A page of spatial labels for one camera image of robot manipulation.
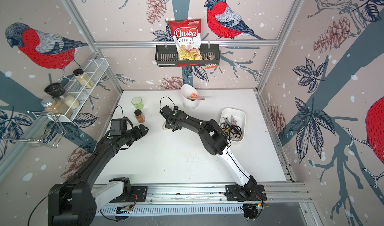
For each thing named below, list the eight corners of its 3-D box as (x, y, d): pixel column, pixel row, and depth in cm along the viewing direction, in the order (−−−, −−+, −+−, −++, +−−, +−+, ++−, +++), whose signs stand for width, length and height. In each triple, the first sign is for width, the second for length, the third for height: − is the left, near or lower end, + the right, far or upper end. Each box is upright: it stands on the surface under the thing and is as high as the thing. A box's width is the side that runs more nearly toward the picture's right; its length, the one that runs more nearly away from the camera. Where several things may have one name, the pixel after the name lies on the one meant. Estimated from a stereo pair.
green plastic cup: (132, 109, 110) (130, 104, 105) (135, 101, 115) (133, 96, 110) (143, 109, 110) (140, 104, 105) (145, 101, 115) (143, 96, 110)
